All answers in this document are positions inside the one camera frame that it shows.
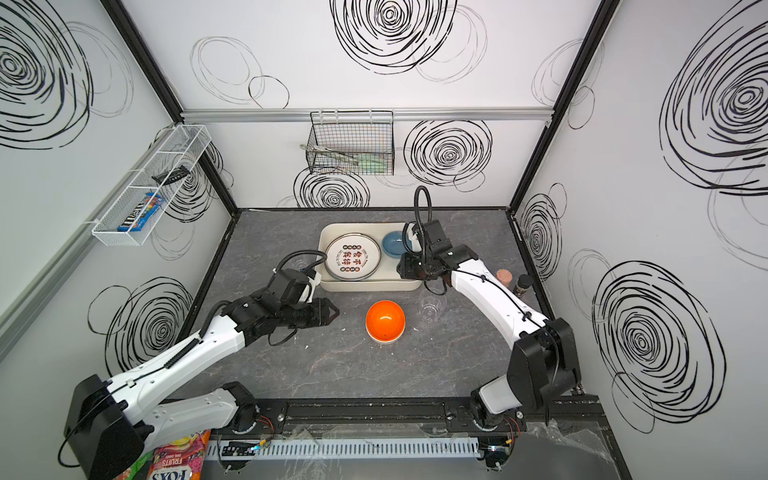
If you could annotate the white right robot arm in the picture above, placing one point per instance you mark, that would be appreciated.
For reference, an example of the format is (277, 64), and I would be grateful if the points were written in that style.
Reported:
(543, 361)

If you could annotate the pink fruit candy bag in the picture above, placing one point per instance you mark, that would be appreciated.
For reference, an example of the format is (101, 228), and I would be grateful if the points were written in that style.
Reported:
(181, 459)

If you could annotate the green item in basket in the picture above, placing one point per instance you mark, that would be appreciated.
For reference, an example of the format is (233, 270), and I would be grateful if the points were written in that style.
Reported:
(372, 164)

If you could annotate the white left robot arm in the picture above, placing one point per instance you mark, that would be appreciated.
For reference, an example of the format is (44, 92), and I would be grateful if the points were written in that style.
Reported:
(111, 423)

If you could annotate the clear wall shelf basket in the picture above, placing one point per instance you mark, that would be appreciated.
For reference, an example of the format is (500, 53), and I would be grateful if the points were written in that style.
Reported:
(185, 201)

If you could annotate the blue candy packet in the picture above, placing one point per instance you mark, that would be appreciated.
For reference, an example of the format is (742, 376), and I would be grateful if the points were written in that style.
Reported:
(141, 214)

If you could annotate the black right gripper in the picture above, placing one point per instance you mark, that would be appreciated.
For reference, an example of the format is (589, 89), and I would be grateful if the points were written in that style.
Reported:
(411, 267)

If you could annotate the clear plastic cup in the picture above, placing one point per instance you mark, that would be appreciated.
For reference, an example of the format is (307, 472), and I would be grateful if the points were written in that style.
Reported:
(431, 306)

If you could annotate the orange bowl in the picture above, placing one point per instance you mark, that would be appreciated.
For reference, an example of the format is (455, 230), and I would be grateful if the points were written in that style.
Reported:
(385, 321)

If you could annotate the black wire basket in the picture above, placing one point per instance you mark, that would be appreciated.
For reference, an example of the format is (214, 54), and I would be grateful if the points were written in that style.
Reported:
(350, 132)

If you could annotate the pink lid glass jar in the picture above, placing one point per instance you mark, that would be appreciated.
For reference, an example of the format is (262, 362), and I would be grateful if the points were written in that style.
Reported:
(505, 277)

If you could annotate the white slotted cable duct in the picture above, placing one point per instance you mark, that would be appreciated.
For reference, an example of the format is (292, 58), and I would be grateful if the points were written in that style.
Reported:
(344, 449)

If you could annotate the blue bowl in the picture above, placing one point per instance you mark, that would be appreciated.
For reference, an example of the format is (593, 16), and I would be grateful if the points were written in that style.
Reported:
(396, 243)

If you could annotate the dark lid spice bottle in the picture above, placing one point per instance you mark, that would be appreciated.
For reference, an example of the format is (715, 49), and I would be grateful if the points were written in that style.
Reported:
(522, 285)

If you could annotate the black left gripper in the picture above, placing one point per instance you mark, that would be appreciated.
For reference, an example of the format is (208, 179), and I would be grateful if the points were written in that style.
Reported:
(312, 312)

